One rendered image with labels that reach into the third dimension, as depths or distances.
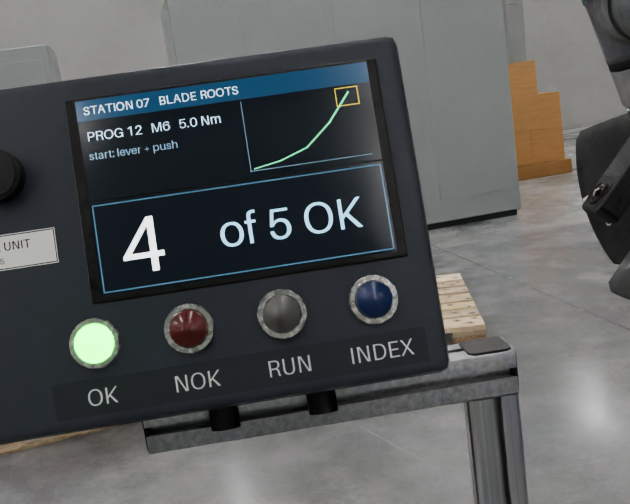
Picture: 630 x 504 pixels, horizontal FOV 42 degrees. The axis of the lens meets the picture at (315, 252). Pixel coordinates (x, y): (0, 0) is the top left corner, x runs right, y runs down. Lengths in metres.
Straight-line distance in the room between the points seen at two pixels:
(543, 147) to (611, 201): 8.46
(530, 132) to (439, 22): 2.82
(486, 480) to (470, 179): 6.32
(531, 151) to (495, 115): 2.42
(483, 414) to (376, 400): 0.07
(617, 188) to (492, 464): 0.40
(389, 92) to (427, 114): 6.23
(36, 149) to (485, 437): 0.32
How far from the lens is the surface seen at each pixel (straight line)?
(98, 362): 0.45
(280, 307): 0.44
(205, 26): 6.35
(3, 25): 13.12
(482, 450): 0.56
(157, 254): 0.45
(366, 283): 0.44
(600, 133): 1.32
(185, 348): 0.45
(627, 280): 1.02
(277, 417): 0.53
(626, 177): 0.89
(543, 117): 9.32
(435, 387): 0.54
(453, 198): 6.81
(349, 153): 0.46
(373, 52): 0.47
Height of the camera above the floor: 1.23
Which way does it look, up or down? 11 degrees down
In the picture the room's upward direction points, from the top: 8 degrees counter-clockwise
